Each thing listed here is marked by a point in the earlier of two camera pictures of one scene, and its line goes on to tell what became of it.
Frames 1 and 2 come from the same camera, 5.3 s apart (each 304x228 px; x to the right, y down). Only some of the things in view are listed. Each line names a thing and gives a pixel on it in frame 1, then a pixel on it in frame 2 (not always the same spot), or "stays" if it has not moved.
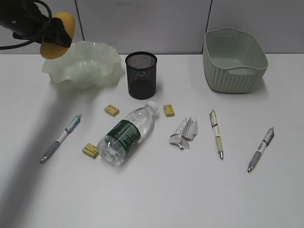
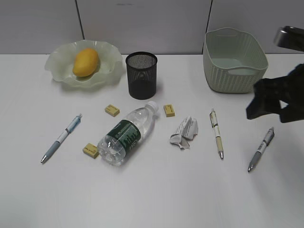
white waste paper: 186,130 stays
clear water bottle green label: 125,137 stays
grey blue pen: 261,148 stays
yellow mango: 52,51 → 85,62
